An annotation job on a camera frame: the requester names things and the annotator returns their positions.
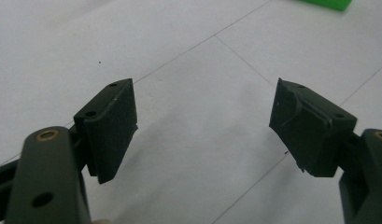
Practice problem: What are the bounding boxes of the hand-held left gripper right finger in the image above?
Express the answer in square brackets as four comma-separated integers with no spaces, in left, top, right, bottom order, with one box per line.
[268,77,361,178]

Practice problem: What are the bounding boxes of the green plastic block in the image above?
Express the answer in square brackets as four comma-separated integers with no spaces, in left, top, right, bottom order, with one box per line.
[299,0,353,12]

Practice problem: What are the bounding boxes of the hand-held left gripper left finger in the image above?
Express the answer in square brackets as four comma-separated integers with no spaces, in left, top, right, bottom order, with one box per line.
[68,77,139,185]

